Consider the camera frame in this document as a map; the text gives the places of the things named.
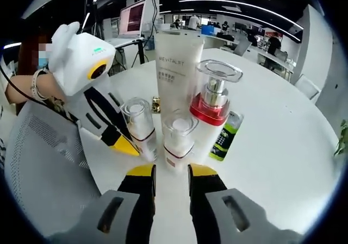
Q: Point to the white chair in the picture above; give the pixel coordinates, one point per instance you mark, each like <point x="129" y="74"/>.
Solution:
<point x="307" y="87"/>

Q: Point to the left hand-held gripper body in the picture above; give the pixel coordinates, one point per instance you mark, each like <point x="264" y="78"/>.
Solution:
<point x="81" y="53"/>

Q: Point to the open laptop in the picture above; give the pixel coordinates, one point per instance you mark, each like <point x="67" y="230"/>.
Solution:
<point x="131" y="18"/>

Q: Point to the white office counter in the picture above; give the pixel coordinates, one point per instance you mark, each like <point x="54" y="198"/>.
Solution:
<point x="217" y="41"/>

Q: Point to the white standing desk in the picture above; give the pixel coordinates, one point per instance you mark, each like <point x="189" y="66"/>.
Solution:
<point x="125" y="41"/>

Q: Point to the small skincare pump bottle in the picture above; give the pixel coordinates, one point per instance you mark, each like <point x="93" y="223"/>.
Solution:
<point x="138" y="124"/>
<point x="178" y="146"/>

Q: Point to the gold foil skincare sachet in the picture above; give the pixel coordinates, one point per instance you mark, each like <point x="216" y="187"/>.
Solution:
<point x="155" y="104"/>

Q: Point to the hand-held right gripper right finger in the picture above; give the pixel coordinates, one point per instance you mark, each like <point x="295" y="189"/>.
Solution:
<point x="204" y="200"/>

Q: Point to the green black skincare sachet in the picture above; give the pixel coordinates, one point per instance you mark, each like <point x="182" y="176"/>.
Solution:
<point x="225" y="143"/>

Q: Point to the grey mesh chair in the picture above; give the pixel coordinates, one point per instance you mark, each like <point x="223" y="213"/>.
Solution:
<point x="40" y="173"/>

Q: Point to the potted green plant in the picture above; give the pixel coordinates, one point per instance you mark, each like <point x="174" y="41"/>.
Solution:
<point x="342" y="138"/>

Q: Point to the blue storage box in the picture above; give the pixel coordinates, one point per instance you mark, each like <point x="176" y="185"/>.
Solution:
<point x="208" y="30"/>

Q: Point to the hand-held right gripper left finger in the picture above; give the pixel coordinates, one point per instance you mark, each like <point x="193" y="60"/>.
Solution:
<point x="141" y="214"/>

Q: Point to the grey office chair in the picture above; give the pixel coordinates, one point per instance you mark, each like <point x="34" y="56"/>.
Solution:
<point x="242" y="46"/>

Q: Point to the large red-collared skincare bottle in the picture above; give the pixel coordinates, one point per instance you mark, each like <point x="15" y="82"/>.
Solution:
<point x="209" y="135"/>

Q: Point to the white skincare tube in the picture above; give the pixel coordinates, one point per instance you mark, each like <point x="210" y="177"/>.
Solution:
<point x="176" y="72"/>

